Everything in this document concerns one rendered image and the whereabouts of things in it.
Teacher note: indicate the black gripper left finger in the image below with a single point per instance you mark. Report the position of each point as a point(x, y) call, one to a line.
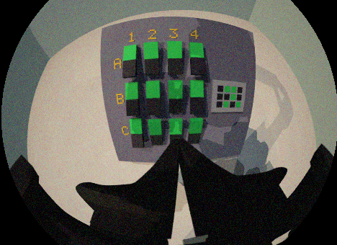
point(152, 197)

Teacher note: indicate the grey switch panel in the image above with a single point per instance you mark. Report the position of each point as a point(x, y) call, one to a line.
point(167, 78)

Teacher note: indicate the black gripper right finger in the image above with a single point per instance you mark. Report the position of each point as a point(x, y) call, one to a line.
point(212, 190)

